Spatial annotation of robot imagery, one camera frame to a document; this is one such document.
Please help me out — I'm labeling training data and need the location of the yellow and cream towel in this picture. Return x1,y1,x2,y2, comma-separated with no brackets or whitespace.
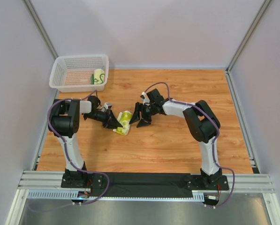
113,111,132,135

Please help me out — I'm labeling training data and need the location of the green and cream patterned towel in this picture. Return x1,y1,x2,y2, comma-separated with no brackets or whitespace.
91,69,105,85

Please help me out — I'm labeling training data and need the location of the white perforated plastic basket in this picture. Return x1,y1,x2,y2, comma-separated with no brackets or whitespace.
49,54,109,92

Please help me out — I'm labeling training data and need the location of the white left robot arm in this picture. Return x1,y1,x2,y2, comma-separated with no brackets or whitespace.
47,96,122,173

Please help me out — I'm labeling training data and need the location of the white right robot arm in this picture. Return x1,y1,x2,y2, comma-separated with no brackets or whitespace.
129,98,222,187

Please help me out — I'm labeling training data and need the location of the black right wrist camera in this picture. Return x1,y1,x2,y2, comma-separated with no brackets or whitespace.
146,89,164,105

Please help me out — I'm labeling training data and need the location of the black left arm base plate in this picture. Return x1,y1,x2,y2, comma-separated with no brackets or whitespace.
61,174,107,189

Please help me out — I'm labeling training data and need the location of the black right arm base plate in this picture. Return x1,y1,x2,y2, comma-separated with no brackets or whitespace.
185,175,229,191

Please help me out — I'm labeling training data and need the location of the aluminium front frame rail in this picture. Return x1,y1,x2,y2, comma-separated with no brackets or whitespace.
18,171,274,193

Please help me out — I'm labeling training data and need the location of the aluminium left corner post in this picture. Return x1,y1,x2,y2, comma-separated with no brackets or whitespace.
22,0,58,60

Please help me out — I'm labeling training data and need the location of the aluminium corner post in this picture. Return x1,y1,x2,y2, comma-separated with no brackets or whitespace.
226,0,272,74
22,0,58,60

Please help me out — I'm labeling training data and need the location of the grey slotted cable duct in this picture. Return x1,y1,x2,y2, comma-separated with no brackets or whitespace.
27,189,205,202

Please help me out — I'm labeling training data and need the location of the aluminium right corner post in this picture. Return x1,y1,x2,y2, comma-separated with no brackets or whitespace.
226,0,272,74

